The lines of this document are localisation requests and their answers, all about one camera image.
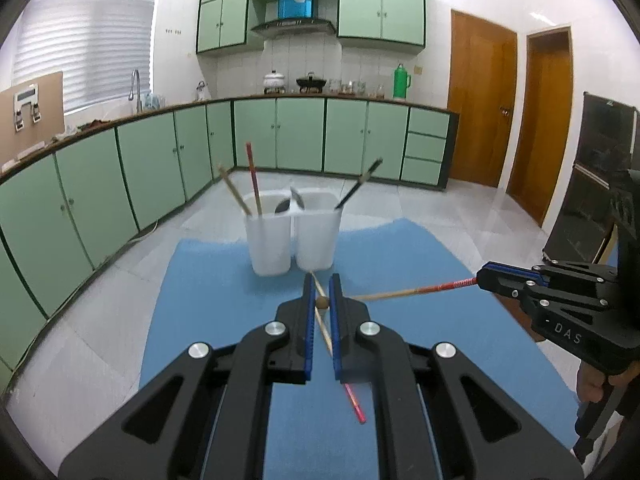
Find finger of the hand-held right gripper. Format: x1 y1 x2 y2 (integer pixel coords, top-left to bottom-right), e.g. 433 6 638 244
522 285 621 311
476 261 618 303

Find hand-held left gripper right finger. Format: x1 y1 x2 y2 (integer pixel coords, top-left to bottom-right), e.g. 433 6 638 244
329 273 585 480

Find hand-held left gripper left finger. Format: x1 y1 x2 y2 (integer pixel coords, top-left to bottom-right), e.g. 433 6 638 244
59 274 317 480

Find wooden chopstick striped red end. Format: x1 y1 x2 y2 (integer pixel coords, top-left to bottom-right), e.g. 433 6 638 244
309 271 367 424
315 278 478 309

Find white two-compartment utensil holder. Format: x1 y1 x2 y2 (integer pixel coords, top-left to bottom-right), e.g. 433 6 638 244
243 189 344 277

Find black chopstick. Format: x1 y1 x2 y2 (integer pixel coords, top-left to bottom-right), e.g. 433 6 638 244
334 160 382 210
336 158 384 210

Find plain wooden chopstick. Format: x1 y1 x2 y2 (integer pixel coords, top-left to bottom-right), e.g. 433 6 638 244
217 163 252 217
220 165 253 217

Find wooden chopstick with red end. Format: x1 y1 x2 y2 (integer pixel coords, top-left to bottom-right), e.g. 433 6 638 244
244 142 263 217
245 143 264 217

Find person's right hand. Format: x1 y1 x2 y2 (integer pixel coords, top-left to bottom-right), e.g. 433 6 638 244
575 360 608 404

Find blue table mat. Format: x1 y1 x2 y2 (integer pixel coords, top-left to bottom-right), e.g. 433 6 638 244
139 218 581 480

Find black cabinet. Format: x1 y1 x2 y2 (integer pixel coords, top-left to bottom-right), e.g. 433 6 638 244
542 91 640 266

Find plain wooden door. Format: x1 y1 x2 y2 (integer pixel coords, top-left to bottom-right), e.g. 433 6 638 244
505 27 573 228

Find green thermos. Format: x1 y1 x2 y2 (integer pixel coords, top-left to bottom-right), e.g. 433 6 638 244
392 63 412 100

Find green base cabinets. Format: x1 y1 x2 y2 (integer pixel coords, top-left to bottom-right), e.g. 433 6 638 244
0 97 460 376

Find black wok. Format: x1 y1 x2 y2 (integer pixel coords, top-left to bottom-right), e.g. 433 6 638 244
296 72 328 93

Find range hood with blue film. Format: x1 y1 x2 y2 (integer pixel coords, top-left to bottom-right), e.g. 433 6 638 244
250 0 337 37

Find wooden board with clips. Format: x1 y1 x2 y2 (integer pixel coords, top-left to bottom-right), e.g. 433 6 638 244
0 71 66 161

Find white window blind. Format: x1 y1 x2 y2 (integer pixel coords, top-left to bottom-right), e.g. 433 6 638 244
10 0 163 113

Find wooden door with handle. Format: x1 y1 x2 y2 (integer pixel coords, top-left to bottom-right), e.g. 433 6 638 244
447 8 518 191

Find green wall cabinets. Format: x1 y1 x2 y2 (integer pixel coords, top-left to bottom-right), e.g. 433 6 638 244
196 0 427 54

